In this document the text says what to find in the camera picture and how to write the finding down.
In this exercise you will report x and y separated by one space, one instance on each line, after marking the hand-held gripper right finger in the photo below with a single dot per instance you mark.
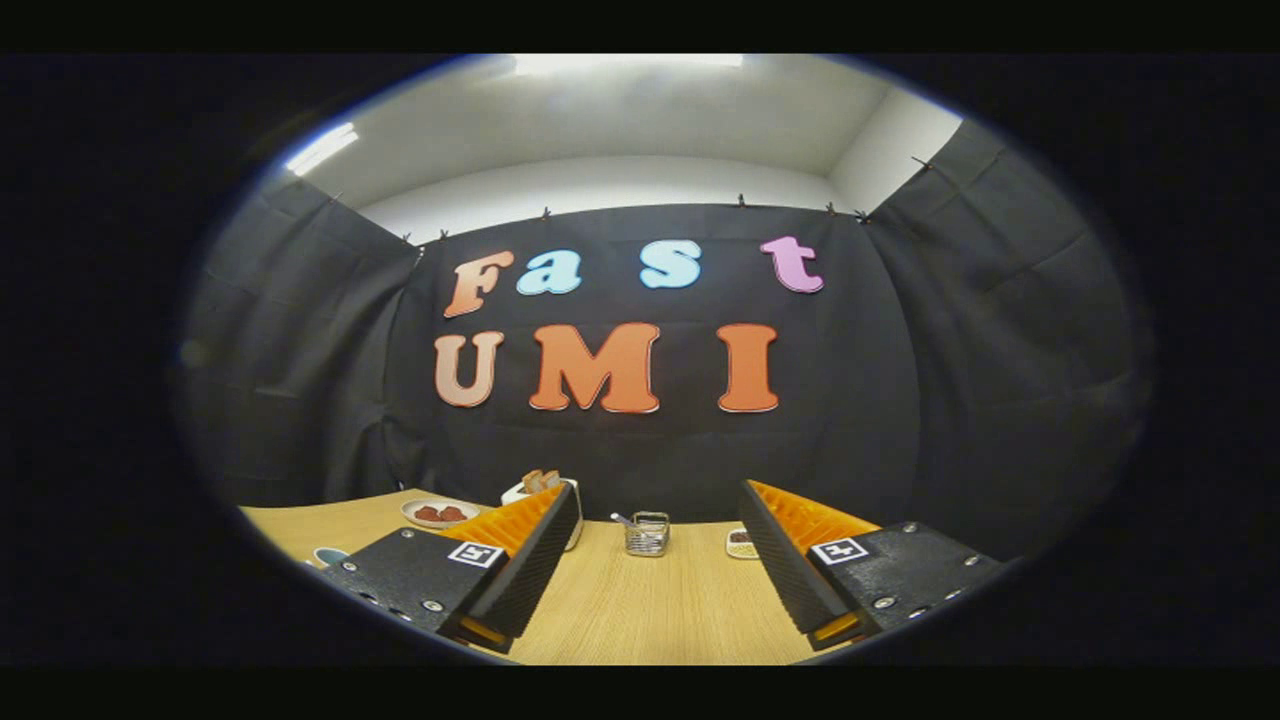
785 570

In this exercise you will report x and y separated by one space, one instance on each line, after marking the white toaster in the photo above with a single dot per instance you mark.
515 494

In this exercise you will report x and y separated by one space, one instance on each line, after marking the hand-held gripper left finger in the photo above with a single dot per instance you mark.
530 570

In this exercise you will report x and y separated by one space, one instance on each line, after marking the black backdrop cloth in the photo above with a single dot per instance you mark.
900 400

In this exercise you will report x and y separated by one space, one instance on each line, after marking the wooden table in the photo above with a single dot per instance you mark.
660 600

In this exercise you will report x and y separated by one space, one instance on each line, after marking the white round plate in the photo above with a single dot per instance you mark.
440 524

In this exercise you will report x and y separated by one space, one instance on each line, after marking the white divided snack dish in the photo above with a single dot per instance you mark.
740 545

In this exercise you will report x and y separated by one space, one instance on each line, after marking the white cup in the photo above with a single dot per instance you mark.
330 557

